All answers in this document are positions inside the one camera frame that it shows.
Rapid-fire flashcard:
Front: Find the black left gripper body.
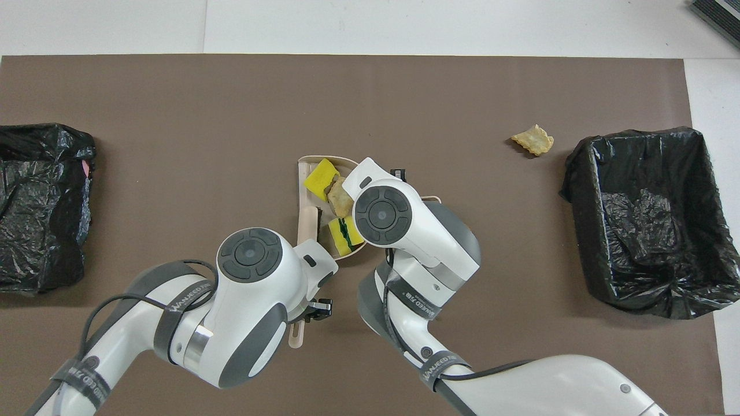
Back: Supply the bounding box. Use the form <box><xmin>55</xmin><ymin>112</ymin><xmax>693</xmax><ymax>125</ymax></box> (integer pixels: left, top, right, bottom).
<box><xmin>304</xmin><ymin>298</ymin><xmax>334</xmax><ymax>322</ymax></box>

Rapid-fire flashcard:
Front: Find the pale beige foam chunk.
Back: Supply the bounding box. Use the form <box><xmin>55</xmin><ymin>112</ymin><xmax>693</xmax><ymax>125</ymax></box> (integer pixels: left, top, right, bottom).
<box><xmin>325</xmin><ymin>175</ymin><xmax>355</xmax><ymax>218</ymax></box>

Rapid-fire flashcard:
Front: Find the green and yellow sponge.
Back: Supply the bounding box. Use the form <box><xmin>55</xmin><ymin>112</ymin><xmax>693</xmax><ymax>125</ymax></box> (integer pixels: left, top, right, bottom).
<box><xmin>328</xmin><ymin>217</ymin><xmax>366</xmax><ymax>258</ymax></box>

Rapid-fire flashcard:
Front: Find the small yellow sponge piece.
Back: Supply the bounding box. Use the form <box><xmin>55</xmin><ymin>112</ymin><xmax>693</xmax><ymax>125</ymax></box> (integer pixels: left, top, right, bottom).
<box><xmin>304</xmin><ymin>158</ymin><xmax>341</xmax><ymax>201</ymax></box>

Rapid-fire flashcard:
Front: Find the beige hand brush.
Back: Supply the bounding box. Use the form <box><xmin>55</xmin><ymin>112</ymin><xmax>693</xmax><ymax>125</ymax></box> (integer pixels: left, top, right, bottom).
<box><xmin>288</xmin><ymin>207</ymin><xmax>320</xmax><ymax>349</ymax></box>

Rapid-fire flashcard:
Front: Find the beige plastic dustpan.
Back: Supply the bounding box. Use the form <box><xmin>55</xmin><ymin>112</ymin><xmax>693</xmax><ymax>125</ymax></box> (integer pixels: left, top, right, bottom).
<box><xmin>297</xmin><ymin>155</ymin><xmax>443</xmax><ymax>262</ymax></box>

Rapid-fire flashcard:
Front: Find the tan crinkled foam scrap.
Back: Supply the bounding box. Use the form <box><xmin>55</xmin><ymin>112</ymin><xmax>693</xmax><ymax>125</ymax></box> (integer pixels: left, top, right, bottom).
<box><xmin>511</xmin><ymin>124</ymin><xmax>554</xmax><ymax>157</ymax></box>

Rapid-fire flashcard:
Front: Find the black bag lined bin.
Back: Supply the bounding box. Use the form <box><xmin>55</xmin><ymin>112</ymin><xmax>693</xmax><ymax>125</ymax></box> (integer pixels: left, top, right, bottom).
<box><xmin>558</xmin><ymin>127</ymin><xmax>740</xmax><ymax>320</ymax></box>

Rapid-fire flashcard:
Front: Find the black bag bin, pink patch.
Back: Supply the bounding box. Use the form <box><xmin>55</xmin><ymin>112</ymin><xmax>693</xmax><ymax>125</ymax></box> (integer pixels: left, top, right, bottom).
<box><xmin>0</xmin><ymin>123</ymin><xmax>97</xmax><ymax>295</ymax></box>

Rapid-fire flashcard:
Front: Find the brown table mat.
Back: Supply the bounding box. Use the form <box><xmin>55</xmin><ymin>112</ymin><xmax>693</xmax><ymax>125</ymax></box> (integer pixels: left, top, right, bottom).
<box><xmin>0</xmin><ymin>55</ymin><xmax>726</xmax><ymax>416</ymax></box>

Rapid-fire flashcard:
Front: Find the grey ribbed device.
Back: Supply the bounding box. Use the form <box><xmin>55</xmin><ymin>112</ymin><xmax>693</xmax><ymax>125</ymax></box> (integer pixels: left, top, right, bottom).
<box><xmin>689</xmin><ymin>0</ymin><xmax>740</xmax><ymax>50</ymax></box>

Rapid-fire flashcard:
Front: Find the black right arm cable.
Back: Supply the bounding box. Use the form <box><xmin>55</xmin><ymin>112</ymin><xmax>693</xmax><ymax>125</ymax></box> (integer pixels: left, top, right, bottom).
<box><xmin>384</xmin><ymin>254</ymin><xmax>535</xmax><ymax>382</ymax></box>

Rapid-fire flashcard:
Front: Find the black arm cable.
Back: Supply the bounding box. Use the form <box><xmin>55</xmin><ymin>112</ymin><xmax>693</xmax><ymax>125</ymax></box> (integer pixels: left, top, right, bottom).
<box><xmin>78</xmin><ymin>259</ymin><xmax>219</xmax><ymax>370</ymax></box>
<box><xmin>384</xmin><ymin>254</ymin><xmax>535</xmax><ymax>382</ymax></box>

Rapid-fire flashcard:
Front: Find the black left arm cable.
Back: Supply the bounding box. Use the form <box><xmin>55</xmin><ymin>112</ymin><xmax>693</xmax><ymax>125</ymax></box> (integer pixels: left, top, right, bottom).
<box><xmin>78</xmin><ymin>259</ymin><xmax>219</xmax><ymax>370</ymax></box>

